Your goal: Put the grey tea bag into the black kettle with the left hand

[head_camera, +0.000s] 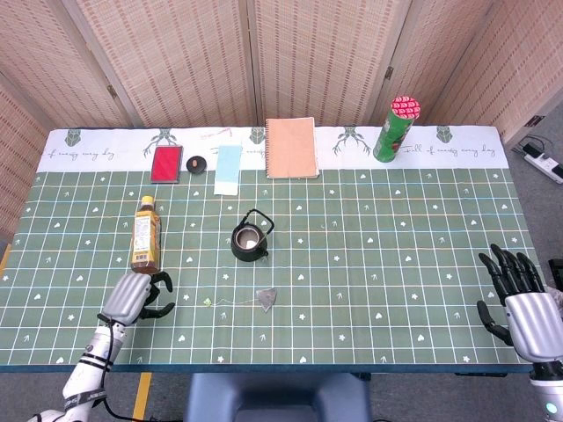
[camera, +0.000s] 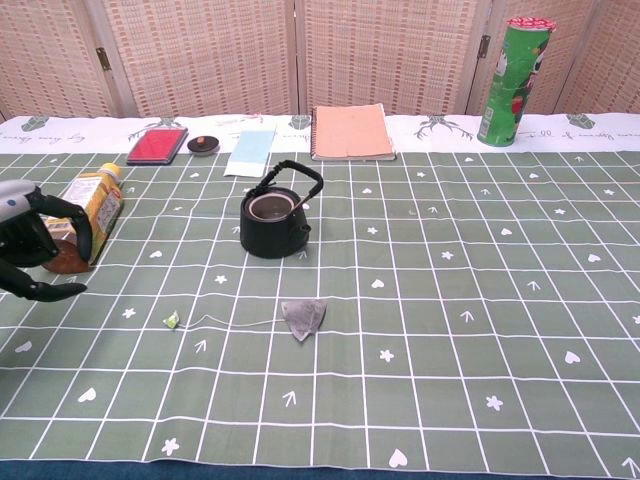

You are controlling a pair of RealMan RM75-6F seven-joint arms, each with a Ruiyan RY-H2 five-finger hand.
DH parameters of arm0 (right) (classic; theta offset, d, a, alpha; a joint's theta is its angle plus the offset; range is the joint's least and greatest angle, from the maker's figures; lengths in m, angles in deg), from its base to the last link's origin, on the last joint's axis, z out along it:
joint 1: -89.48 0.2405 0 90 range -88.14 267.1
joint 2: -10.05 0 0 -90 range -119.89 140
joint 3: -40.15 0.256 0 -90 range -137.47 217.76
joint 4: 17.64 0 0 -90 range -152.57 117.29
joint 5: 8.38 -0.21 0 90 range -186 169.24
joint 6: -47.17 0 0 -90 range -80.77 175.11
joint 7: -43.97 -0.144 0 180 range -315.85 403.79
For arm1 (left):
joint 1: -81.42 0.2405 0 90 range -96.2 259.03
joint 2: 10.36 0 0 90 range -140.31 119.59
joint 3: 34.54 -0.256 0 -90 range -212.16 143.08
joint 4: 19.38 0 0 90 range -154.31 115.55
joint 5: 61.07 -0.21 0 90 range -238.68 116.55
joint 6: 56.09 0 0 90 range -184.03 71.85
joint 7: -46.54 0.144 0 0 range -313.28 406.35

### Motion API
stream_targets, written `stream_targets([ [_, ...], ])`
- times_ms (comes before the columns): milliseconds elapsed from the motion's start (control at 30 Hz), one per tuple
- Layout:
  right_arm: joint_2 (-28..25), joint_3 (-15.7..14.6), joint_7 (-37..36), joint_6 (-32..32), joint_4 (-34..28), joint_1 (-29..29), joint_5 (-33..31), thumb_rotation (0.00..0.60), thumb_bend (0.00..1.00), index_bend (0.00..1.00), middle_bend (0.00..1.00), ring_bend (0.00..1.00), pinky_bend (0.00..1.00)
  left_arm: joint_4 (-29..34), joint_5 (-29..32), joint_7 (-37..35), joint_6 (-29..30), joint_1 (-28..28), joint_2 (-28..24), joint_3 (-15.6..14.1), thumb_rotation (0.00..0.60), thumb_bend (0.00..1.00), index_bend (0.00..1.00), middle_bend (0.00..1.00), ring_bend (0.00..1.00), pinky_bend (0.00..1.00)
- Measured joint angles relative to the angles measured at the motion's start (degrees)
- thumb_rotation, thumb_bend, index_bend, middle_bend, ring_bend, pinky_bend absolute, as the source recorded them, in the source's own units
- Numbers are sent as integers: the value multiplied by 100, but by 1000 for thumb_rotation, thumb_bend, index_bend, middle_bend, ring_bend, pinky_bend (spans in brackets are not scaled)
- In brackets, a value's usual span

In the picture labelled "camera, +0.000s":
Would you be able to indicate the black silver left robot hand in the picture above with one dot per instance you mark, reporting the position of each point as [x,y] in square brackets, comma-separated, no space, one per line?
[20,245]

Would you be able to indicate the yellow label tea bottle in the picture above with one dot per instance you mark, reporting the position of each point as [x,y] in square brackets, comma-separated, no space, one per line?
[100,200]

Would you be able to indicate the small black round object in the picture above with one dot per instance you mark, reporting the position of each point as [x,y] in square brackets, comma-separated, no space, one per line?
[203,145]

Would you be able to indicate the black cast iron teapot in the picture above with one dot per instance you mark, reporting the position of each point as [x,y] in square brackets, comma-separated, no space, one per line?
[272,237]

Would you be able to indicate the red ink pad case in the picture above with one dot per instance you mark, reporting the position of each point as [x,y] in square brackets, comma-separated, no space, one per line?
[156,146]

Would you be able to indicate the light blue paper card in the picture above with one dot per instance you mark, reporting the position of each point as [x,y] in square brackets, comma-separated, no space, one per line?
[250,154]

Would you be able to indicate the woven folding screen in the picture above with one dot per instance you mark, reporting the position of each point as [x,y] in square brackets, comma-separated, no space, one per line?
[210,55]

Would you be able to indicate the orange spiral notebook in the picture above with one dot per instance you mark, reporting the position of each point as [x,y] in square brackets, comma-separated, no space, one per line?
[350,132]

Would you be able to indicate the green grid tablecloth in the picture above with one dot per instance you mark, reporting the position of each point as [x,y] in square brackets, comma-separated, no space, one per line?
[425,310]

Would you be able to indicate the green chips can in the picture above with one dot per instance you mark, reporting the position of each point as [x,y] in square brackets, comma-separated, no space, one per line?
[512,85]

